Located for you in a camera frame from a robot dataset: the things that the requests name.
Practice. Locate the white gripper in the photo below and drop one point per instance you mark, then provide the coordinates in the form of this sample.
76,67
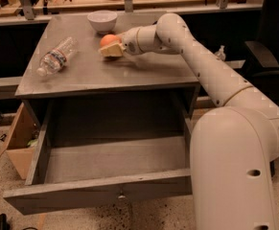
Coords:
130,40

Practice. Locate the orange fruit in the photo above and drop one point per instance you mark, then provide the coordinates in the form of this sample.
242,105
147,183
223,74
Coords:
109,38

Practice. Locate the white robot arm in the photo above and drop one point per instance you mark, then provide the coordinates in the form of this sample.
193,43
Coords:
232,145

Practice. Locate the grey open top drawer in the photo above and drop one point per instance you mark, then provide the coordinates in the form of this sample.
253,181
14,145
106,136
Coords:
105,157

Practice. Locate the white ceramic bowl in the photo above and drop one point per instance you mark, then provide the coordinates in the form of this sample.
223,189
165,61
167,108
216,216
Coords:
102,22

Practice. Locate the grey wooden cabinet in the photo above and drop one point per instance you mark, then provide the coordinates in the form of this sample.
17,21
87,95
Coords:
96,99

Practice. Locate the clear plastic water bottle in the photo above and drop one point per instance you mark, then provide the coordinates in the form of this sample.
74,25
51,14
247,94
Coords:
53,61

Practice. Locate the hand sanitizer pump bottle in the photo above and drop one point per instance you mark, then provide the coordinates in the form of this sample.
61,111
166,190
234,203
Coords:
220,54

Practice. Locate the brown cardboard box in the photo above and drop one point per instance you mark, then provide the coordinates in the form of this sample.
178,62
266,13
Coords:
18,141

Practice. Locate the black office chair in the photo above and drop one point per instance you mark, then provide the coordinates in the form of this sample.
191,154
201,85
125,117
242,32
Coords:
262,63

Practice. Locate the black object on floor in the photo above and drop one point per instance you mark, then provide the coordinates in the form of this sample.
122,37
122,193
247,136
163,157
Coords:
3,222

